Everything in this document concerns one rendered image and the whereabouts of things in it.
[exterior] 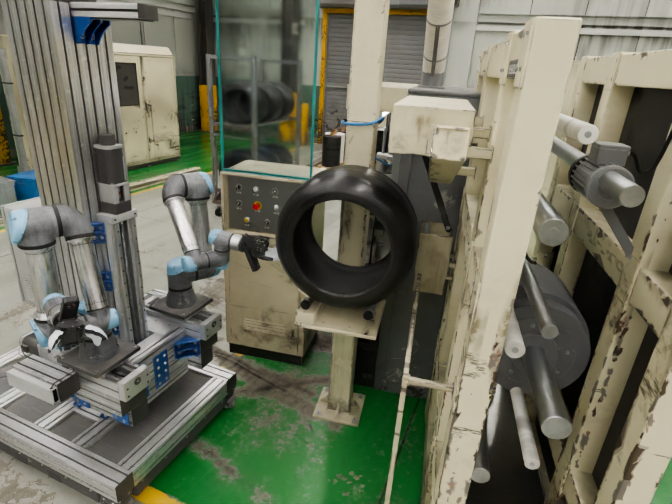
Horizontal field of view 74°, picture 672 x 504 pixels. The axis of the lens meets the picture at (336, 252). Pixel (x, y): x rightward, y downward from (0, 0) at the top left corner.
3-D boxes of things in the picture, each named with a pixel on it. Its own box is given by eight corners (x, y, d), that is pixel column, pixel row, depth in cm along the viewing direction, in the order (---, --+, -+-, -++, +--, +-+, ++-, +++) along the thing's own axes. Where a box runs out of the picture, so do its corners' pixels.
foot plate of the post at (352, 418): (323, 387, 283) (323, 382, 282) (365, 396, 278) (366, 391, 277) (312, 417, 259) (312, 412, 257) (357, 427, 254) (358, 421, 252)
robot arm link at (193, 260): (155, 171, 205) (189, 268, 196) (179, 169, 212) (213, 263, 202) (151, 183, 214) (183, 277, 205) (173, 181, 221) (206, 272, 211)
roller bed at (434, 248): (414, 274, 234) (422, 220, 223) (443, 278, 231) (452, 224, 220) (411, 291, 216) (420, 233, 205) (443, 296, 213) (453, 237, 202)
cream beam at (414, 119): (402, 130, 196) (406, 95, 190) (461, 136, 191) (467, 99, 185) (385, 153, 141) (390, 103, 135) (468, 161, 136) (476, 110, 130)
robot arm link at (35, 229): (83, 342, 175) (59, 209, 154) (39, 356, 166) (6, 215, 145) (75, 329, 183) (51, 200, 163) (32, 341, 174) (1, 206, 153)
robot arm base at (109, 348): (70, 356, 183) (66, 335, 179) (101, 338, 196) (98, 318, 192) (97, 367, 178) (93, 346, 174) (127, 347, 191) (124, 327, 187)
